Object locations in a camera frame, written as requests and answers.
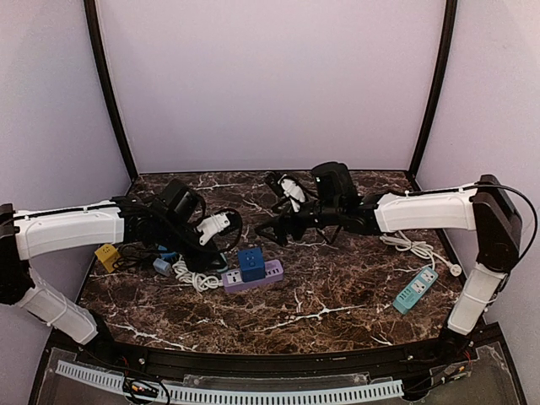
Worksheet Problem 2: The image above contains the teal charger plug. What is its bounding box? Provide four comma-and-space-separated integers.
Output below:
213, 253, 229, 273

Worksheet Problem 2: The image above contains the dark blue cube socket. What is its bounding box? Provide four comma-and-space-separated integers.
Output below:
237, 247, 265, 283

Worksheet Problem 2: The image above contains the purple power strip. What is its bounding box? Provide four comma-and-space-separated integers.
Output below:
171, 258, 285, 294

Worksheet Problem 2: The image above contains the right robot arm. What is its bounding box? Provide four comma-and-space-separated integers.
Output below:
255, 162, 531, 336

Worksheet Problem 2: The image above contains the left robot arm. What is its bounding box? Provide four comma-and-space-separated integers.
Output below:
1, 197, 243, 346

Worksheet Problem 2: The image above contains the blue flat square adapter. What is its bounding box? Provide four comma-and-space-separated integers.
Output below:
158, 246, 179, 265

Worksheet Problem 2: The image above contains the light blue charger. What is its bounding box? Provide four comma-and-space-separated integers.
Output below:
153, 258, 173, 277

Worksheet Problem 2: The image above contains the yellow cube socket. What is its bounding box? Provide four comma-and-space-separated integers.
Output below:
94, 244, 121, 273

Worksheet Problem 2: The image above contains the teal power strip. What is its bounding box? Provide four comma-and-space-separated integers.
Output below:
379, 229, 463, 315

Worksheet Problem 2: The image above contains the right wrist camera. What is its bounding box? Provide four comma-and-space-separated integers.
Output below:
310, 161, 358, 201

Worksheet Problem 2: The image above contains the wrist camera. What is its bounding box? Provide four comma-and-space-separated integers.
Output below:
310, 161, 358, 201
159, 180, 199, 222

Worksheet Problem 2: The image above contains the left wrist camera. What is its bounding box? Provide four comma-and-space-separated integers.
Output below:
159, 180, 199, 222

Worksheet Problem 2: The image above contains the white slotted cable duct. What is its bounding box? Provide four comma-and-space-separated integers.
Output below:
55, 360, 403, 404

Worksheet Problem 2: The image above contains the right black frame post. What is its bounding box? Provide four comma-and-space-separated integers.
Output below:
408, 0, 458, 179

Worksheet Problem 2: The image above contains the black frame post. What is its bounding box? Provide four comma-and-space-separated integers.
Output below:
408, 0, 458, 179
83, 0, 138, 183

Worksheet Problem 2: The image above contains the left black frame post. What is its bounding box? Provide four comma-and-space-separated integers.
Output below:
83, 0, 138, 183

